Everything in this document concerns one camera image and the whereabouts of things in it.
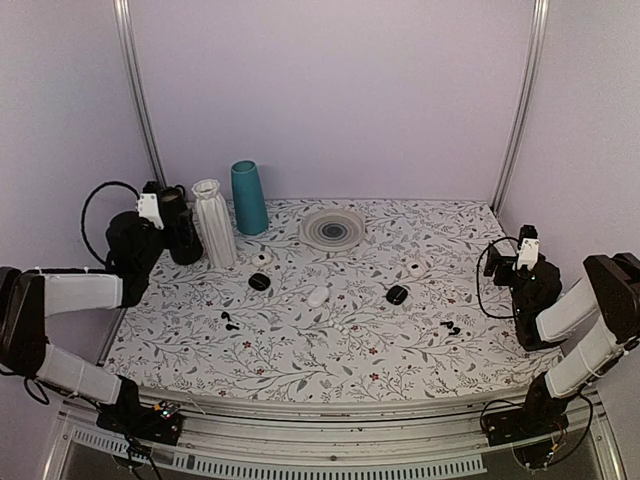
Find small white case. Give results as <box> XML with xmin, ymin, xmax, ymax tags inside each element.
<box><xmin>405</xmin><ymin>260</ymin><xmax>426</xmax><ymax>279</ymax></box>
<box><xmin>252</xmin><ymin>252</ymin><xmax>272</xmax><ymax>268</ymax></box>

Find right camera cable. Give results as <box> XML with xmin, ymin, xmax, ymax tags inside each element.
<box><xmin>476</xmin><ymin>234</ymin><xmax>524</xmax><ymax>321</ymax></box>

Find white ribbed vase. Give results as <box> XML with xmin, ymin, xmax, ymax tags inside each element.
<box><xmin>192</xmin><ymin>179</ymin><xmax>237</xmax><ymax>268</ymax></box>

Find aluminium post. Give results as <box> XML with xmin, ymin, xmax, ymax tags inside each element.
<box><xmin>113</xmin><ymin>0</ymin><xmax>167</xmax><ymax>186</ymax></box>
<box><xmin>491</xmin><ymin>0</ymin><xmax>550</xmax><ymax>217</ymax></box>

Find black earbud case left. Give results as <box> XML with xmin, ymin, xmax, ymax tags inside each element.
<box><xmin>248</xmin><ymin>272</ymin><xmax>271</xmax><ymax>291</ymax></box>

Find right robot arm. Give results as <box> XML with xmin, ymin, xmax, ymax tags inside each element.
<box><xmin>476</xmin><ymin>238</ymin><xmax>639</xmax><ymax>439</ymax></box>

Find front aluminium rail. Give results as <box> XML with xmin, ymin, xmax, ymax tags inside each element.
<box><xmin>43</xmin><ymin>389</ymin><xmax>626</xmax><ymax>479</ymax></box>

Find floral table mat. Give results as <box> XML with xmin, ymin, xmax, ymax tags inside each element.
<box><xmin>104</xmin><ymin>200</ymin><xmax>562</xmax><ymax>404</ymax></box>

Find black earbud case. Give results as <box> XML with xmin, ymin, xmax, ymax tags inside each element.
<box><xmin>385</xmin><ymin>285</ymin><xmax>409</xmax><ymax>306</ymax></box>
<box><xmin>248</xmin><ymin>272</ymin><xmax>271</xmax><ymax>291</ymax></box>

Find white ribbed plate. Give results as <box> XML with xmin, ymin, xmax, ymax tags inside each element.
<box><xmin>299</xmin><ymin>209</ymin><xmax>366</xmax><ymax>252</ymax></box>

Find left aluminium post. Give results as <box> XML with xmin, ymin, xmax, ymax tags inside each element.
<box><xmin>113</xmin><ymin>0</ymin><xmax>167</xmax><ymax>186</ymax></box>

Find black earbud case right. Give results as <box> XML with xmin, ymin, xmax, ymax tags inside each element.
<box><xmin>385</xmin><ymin>285</ymin><xmax>409</xmax><ymax>306</ymax></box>

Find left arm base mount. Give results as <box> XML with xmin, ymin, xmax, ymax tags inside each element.
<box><xmin>96</xmin><ymin>403</ymin><xmax>185</xmax><ymax>446</ymax></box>

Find right aluminium post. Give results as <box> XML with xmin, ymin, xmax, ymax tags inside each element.
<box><xmin>491</xmin><ymin>0</ymin><xmax>550</xmax><ymax>217</ymax></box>

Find teal vase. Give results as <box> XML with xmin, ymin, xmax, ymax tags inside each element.
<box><xmin>231</xmin><ymin>160</ymin><xmax>269</xmax><ymax>235</ymax></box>

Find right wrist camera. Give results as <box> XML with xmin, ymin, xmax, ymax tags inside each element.
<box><xmin>515</xmin><ymin>224</ymin><xmax>539</xmax><ymax>272</ymax></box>

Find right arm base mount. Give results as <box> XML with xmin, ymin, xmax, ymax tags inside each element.
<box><xmin>479</xmin><ymin>399</ymin><xmax>569</xmax><ymax>446</ymax></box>

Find white earbuds on mat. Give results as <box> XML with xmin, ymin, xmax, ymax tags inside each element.
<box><xmin>331</xmin><ymin>323</ymin><xmax>348</xmax><ymax>334</ymax></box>

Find white oval earbud case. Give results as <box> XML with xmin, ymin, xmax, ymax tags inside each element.
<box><xmin>306</xmin><ymin>285</ymin><xmax>330</xmax><ymax>308</ymax></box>

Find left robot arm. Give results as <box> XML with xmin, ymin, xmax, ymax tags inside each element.
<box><xmin>1</xmin><ymin>181</ymin><xmax>203</xmax><ymax>434</ymax></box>

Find left camera cable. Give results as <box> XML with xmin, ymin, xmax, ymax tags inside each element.
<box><xmin>81</xmin><ymin>180</ymin><xmax>146</xmax><ymax>266</ymax></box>

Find camera cable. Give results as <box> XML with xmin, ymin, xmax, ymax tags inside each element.
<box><xmin>476</xmin><ymin>234</ymin><xmax>524</xmax><ymax>321</ymax></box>
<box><xmin>81</xmin><ymin>180</ymin><xmax>146</xmax><ymax>266</ymax></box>

